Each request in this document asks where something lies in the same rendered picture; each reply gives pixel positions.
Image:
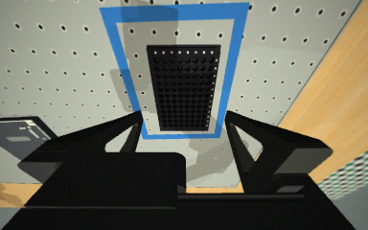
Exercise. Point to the blue tape rectangle outline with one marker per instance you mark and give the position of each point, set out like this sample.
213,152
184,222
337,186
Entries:
236,11

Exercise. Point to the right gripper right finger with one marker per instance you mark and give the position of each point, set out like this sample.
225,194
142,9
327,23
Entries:
284,151

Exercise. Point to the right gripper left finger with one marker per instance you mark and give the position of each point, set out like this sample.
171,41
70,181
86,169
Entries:
95,138

